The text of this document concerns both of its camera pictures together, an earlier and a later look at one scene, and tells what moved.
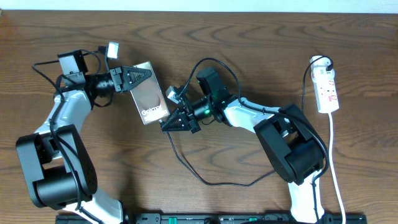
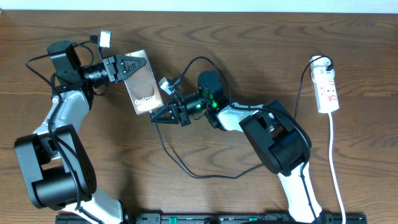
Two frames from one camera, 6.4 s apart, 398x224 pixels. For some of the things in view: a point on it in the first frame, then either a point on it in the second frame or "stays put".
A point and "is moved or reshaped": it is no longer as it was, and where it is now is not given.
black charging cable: (329, 68) to (296, 104)
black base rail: (219, 218) stays put
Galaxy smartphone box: (149, 97) is moved or reshaped
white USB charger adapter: (319, 73) stays put
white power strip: (323, 74) stays put
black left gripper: (124, 79) to (115, 70)
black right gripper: (183, 125) to (175, 117)
